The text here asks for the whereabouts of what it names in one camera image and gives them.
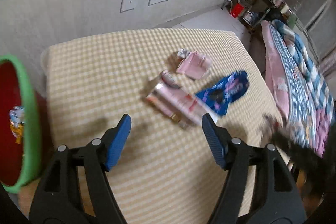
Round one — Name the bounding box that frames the green rimmed red trash bin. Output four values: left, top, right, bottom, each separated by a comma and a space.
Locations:
1, 55, 42, 194

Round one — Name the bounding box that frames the paper ball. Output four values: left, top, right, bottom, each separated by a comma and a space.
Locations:
262, 114, 280, 135

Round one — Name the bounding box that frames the yellow checkered tablecloth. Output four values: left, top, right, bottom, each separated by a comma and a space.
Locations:
47, 28, 281, 223

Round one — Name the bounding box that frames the small pink wrapper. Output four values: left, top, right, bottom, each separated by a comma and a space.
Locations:
176, 48, 213, 80

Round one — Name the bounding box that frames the pink cream snack box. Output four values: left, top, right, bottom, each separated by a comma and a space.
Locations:
145, 70, 219, 128

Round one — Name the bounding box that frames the red bucket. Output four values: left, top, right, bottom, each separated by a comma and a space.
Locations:
230, 3, 244, 18

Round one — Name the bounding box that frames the blue oreo wrapper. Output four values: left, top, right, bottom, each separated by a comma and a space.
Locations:
195, 71, 249, 117

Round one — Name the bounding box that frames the pink curtain right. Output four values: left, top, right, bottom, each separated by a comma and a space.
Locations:
318, 48, 336, 77

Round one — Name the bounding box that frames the trash inside bin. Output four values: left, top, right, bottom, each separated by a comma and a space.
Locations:
9, 106, 25, 144

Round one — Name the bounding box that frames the bed with pink sheet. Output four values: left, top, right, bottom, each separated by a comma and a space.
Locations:
260, 20, 329, 159

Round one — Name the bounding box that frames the dark metal shelf rack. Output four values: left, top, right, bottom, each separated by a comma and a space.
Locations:
221, 0, 276, 33

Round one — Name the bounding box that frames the window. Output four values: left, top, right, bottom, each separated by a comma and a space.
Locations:
285, 0, 335, 60

